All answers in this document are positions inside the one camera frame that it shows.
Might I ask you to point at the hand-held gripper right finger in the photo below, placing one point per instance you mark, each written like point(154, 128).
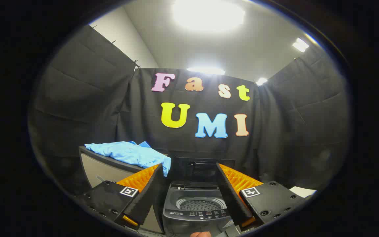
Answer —
point(230, 194)

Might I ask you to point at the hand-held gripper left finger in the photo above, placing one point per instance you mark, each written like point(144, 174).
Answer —
point(150, 194)

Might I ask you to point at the dark grey washing machine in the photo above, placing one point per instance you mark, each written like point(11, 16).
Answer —
point(183, 219)

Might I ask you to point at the light blue polo shirt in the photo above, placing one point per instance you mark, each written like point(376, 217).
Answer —
point(127, 153)

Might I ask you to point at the silver metal plate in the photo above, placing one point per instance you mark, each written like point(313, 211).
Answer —
point(230, 230)

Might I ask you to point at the grey cabinet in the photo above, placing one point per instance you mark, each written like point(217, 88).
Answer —
point(100, 169)

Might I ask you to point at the black backdrop cloth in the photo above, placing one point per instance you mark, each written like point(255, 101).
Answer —
point(143, 112)

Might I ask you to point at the small ceiling light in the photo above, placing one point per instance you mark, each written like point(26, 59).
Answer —
point(261, 81)

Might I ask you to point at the long ceiling light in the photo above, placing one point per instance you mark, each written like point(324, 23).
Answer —
point(206, 70)

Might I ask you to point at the square ceiling light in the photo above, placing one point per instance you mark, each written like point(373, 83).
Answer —
point(300, 44)

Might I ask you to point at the large round ceiling light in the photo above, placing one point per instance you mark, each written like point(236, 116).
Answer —
point(207, 14)

